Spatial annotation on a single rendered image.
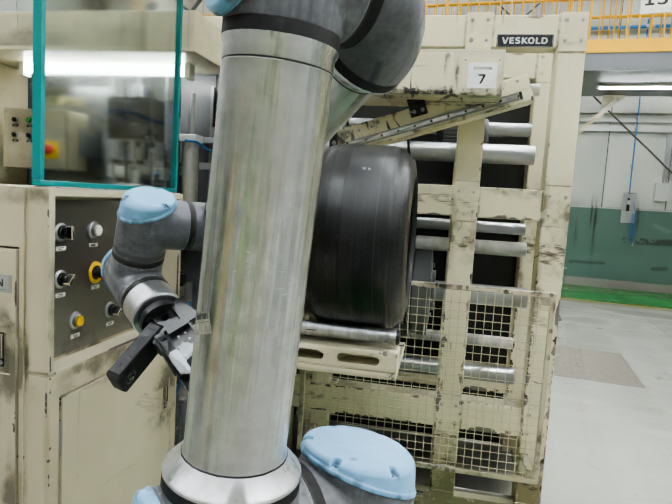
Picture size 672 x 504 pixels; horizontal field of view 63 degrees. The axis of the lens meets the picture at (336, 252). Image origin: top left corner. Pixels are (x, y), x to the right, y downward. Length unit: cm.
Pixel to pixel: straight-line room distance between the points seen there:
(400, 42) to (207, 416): 43
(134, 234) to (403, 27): 58
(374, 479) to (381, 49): 48
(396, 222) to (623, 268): 961
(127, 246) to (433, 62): 124
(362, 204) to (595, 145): 962
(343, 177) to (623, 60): 597
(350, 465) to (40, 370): 75
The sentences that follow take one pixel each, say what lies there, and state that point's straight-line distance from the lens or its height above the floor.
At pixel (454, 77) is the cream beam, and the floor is 169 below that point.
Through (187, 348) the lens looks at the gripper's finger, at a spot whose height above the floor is 104.
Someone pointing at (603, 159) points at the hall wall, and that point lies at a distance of 1092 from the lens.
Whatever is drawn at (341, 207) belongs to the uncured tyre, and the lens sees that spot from 144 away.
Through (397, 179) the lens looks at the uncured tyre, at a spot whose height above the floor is 134.
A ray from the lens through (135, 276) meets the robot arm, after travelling 102.
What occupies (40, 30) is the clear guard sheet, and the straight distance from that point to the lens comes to 124.
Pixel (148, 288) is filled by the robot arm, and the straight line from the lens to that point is 99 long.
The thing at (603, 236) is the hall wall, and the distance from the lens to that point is 1083.
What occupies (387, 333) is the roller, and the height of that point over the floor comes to 91.
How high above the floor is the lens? 128
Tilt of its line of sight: 5 degrees down
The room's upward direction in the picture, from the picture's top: 3 degrees clockwise
